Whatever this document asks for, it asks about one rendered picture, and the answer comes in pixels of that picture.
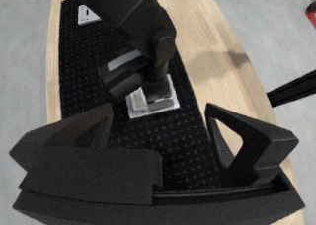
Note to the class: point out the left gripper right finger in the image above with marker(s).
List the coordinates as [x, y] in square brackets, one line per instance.
[264, 144]

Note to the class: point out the black perforated optical breadboard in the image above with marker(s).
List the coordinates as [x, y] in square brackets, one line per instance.
[179, 135]

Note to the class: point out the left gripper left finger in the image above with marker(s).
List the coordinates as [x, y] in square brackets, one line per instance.
[65, 132]

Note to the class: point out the white well plate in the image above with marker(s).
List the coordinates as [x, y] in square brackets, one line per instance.
[139, 103]

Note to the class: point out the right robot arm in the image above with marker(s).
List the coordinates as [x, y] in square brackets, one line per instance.
[149, 29]

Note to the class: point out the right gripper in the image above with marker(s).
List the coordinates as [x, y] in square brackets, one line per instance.
[164, 91]

